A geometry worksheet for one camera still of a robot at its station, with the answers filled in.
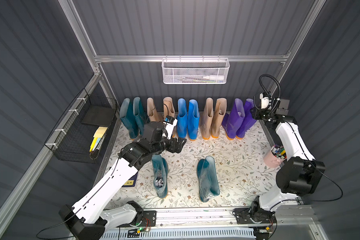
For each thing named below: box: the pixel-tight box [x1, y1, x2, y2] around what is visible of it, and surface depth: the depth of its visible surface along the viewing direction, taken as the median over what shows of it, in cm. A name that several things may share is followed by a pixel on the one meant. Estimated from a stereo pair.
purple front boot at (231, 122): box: [221, 98, 246, 141], surface depth 94 cm
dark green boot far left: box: [119, 97, 145, 139], surface depth 89 cm
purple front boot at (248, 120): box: [235, 98, 258, 140], surface depth 93 cm
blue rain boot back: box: [187, 99, 200, 141], surface depth 91 cm
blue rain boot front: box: [177, 98, 188, 139], surface depth 94 cm
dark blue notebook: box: [121, 171, 138, 188], surface depth 85 cm
